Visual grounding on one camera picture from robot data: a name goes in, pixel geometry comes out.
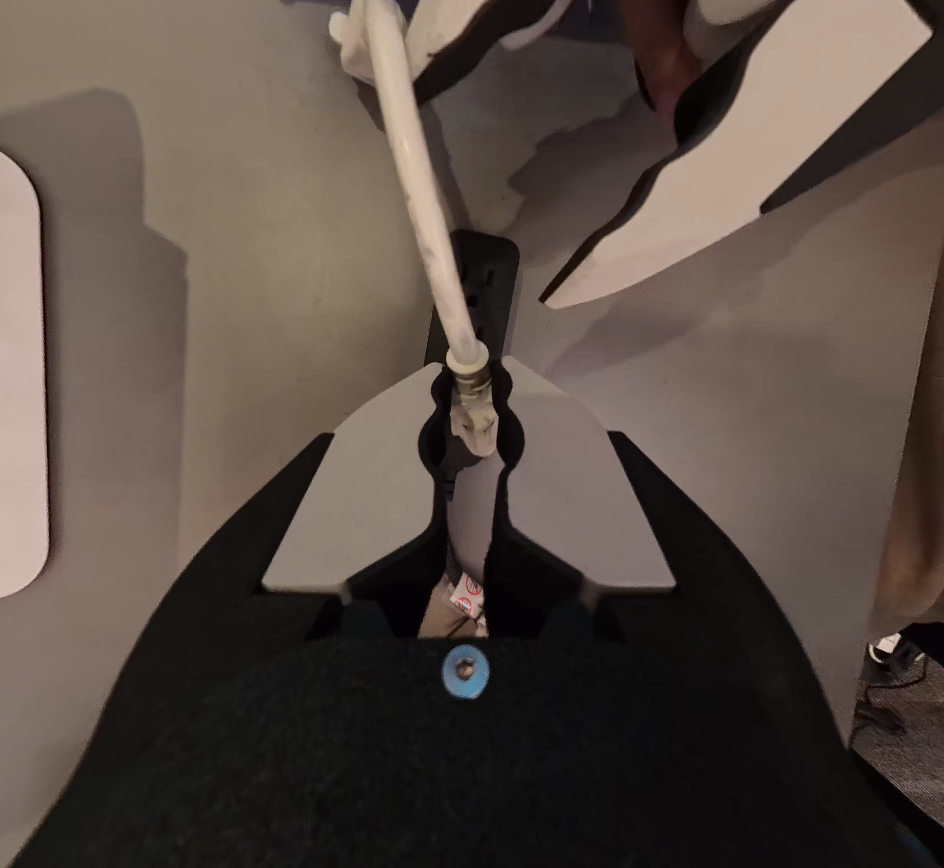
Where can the person's beige pants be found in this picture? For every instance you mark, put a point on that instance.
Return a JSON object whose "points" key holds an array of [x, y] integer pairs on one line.
{"points": [[914, 514]]}

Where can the black power strip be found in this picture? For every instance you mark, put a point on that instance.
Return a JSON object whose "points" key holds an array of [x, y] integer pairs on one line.
{"points": [[490, 271]]}

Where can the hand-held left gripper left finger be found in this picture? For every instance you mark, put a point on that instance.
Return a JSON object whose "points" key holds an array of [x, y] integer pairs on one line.
{"points": [[361, 499]]}

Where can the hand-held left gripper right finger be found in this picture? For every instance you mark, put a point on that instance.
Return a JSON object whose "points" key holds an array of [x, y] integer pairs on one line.
{"points": [[582, 499]]}

